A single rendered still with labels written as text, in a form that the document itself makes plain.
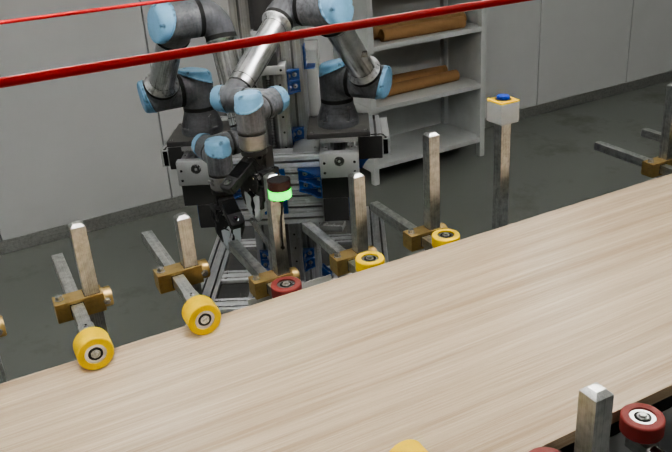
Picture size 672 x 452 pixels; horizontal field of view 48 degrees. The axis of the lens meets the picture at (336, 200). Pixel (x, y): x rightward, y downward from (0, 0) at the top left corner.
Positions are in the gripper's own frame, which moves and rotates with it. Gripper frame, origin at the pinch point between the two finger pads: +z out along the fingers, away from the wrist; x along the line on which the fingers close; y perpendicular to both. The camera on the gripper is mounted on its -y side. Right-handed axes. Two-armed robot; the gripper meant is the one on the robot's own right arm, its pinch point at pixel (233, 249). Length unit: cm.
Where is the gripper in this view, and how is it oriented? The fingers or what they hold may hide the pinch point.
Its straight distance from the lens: 235.5
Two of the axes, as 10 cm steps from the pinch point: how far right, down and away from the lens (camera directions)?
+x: -8.8, 2.3, -4.0
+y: -4.6, -3.3, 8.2
